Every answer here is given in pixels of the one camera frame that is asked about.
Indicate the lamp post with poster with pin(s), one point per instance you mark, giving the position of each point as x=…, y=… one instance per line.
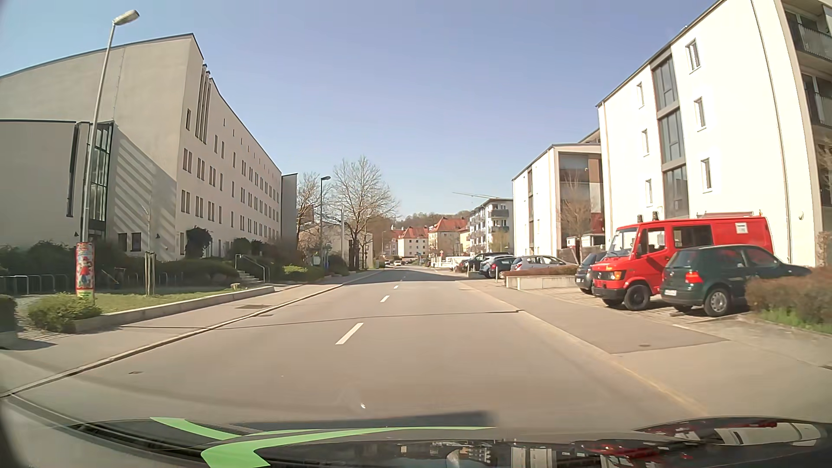
x=94, y=143

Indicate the reddish bush in planter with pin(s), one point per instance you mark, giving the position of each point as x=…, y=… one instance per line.
x=539, y=270

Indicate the row of bicycle racks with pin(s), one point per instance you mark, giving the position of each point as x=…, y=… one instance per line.
x=32, y=283

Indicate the large bare tree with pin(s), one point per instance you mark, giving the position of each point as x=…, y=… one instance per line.
x=359, y=195

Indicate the grey pavement with parking bay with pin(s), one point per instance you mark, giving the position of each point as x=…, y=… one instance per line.
x=682, y=344

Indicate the low concrete planter wall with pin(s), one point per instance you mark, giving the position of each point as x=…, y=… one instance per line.
x=541, y=282

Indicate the reddish hedge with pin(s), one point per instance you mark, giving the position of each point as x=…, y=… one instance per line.
x=790, y=296

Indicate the white apartment building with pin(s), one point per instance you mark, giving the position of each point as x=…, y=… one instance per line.
x=734, y=130

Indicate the row of dark green bushes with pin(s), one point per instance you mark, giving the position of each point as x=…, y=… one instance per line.
x=195, y=266

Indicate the white building with balconies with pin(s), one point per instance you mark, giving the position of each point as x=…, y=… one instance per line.
x=492, y=224

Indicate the small bare tree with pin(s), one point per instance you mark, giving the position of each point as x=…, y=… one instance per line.
x=575, y=214

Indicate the large grey concrete building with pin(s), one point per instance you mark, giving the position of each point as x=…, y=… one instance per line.
x=169, y=169

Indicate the dark green car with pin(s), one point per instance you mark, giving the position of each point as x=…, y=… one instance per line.
x=715, y=273

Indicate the dark blue parked car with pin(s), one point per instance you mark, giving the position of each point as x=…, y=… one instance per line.
x=497, y=265

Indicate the red van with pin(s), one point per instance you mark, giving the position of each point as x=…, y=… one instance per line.
x=650, y=260

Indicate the metal stair railing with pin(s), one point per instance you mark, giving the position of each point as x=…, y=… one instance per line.
x=252, y=263

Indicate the silver parked car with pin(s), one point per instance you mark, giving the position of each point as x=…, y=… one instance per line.
x=539, y=262

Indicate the car's own bonnet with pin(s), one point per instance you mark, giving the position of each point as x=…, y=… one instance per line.
x=364, y=442

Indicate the houses with red roofs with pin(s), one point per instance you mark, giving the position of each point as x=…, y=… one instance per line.
x=429, y=237

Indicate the grey lamp post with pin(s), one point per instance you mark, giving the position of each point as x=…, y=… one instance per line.
x=321, y=221

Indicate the white building with brown panels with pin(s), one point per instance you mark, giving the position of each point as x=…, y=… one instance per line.
x=552, y=201

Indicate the grass verge with bushes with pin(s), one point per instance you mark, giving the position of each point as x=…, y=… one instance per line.
x=123, y=301

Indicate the grey asphalt road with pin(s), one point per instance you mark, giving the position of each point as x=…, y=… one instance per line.
x=416, y=351

